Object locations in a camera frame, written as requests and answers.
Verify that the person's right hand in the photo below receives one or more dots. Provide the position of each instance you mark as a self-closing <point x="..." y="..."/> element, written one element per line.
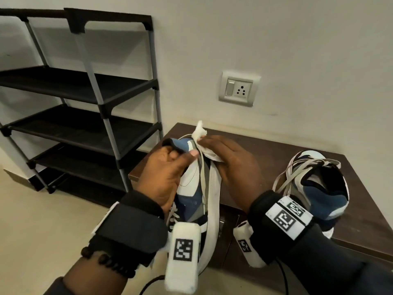
<point x="239" y="175"/>

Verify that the person's left hand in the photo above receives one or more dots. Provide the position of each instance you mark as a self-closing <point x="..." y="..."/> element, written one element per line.
<point x="156" y="178"/>

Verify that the person's right fingers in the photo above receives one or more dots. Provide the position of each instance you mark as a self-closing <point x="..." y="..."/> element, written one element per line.
<point x="216" y="145"/>

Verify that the person's left thumb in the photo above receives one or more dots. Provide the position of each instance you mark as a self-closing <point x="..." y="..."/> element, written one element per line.
<point x="188" y="159"/>

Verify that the white cloth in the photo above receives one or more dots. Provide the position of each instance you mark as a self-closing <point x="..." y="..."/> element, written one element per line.
<point x="199" y="132"/>

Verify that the blue white sneaker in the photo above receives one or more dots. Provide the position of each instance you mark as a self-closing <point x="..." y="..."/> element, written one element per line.
<point x="192" y="193"/>
<point x="319" y="187"/>

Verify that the person's left forearm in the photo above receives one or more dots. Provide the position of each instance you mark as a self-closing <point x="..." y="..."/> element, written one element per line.
<point x="89" y="281"/>

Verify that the brown wooden cabinet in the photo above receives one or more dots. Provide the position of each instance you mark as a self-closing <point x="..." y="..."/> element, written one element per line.
<point x="276" y="144"/>

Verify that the black shoe rack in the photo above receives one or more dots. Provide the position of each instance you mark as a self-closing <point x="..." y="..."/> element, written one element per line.
<point x="76" y="85"/>

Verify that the white wall socket plate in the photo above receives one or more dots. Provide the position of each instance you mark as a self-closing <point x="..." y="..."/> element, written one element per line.
<point x="239" y="88"/>

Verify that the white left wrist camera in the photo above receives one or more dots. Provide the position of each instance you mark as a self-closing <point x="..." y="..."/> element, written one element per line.
<point x="183" y="261"/>

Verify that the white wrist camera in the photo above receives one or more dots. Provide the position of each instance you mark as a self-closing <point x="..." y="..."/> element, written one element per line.
<point x="247" y="245"/>
<point x="183" y="261"/>

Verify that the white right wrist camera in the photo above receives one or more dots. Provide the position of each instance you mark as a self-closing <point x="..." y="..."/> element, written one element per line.
<point x="247" y="245"/>

